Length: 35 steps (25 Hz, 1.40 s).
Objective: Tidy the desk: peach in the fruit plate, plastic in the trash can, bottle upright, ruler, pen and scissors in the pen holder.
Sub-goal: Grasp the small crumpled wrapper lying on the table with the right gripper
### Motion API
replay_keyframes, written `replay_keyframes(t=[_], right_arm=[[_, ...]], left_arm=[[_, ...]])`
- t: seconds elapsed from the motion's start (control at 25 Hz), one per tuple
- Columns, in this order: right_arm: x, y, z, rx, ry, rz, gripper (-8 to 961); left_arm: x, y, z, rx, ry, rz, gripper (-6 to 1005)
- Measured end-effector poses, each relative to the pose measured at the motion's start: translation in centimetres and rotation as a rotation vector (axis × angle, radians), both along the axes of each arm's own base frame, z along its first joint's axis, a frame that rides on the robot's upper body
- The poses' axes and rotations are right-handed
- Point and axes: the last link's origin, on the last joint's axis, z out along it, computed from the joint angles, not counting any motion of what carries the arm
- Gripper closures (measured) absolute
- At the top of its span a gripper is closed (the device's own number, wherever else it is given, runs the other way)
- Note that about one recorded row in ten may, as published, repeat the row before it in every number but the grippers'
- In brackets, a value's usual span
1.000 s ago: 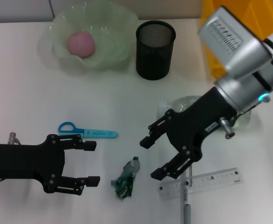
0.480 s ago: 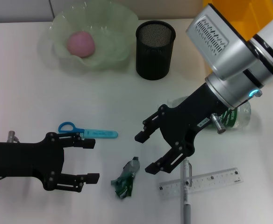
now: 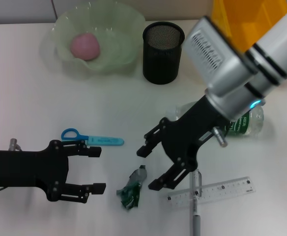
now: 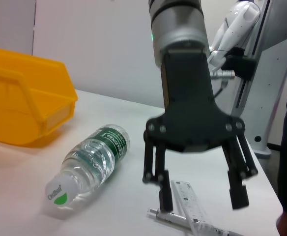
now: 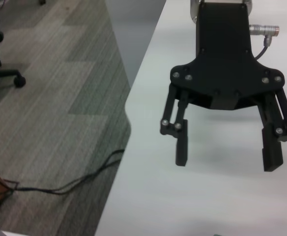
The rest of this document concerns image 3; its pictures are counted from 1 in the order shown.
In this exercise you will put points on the pink peach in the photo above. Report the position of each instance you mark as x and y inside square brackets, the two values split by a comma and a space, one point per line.
[85, 48]

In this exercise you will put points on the yellow plastic bin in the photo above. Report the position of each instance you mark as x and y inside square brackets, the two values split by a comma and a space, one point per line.
[244, 14]

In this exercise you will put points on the translucent green fruit bowl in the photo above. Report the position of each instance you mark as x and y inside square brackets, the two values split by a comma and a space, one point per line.
[119, 44]

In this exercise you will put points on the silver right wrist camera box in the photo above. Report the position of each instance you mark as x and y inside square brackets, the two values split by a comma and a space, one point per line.
[217, 56]

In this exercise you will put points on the clear green-label water bottle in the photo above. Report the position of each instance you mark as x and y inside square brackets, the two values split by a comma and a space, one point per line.
[251, 123]

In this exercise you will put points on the blue capped scissors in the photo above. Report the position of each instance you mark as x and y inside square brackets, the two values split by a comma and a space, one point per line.
[104, 141]

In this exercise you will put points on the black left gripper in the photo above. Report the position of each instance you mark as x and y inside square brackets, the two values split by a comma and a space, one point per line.
[30, 169]

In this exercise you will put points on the grey clear pen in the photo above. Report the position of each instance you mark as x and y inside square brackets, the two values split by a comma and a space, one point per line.
[196, 221]

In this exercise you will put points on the transparent plastic ruler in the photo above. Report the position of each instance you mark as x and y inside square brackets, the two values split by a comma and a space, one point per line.
[222, 193]

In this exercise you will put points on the green plastic wrapper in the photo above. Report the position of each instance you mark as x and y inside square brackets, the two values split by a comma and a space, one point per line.
[133, 186]

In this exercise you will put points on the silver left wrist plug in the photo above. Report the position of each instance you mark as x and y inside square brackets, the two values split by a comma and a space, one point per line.
[14, 145]

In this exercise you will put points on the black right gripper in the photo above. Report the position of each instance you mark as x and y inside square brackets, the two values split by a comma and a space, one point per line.
[185, 137]

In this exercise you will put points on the black mesh pen holder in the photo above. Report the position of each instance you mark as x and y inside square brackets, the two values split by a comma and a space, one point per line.
[162, 61]

